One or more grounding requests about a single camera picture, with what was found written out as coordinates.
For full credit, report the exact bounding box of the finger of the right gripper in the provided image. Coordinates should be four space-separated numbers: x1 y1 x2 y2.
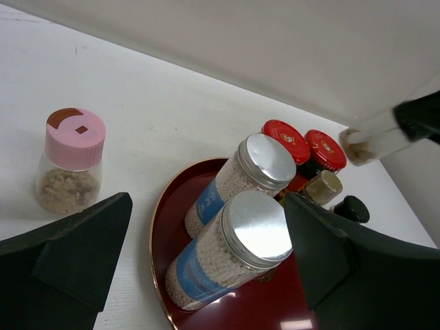
393 91 440 144

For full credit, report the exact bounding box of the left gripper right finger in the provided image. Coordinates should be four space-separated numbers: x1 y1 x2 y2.
285 193 439 329

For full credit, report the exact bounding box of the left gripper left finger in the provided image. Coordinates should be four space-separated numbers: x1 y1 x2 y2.
1 192 133 329

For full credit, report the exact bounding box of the black cap brown spice bottle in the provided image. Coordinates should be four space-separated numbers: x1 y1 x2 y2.
339 109 411 166

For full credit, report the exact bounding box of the small black lid spice jar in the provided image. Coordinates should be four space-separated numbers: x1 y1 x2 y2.
330 195 371 223

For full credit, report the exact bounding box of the tall yellow label bottle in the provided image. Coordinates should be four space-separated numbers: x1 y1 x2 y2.
280 170 344 207

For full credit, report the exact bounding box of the red lid sauce jar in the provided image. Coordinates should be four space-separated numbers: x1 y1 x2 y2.
287 129 347 192
261 120 311 166

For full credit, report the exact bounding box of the pink lid spice bottle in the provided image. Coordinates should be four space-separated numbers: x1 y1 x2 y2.
35 108 106 215

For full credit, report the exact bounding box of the silver lid spice jar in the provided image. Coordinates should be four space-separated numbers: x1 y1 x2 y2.
165 190 293 311

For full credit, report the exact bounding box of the silver lid blue label jar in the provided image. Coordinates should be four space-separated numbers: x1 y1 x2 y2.
184 133 296 238

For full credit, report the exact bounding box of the round red tray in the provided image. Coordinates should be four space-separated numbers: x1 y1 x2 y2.
149 157 318 329

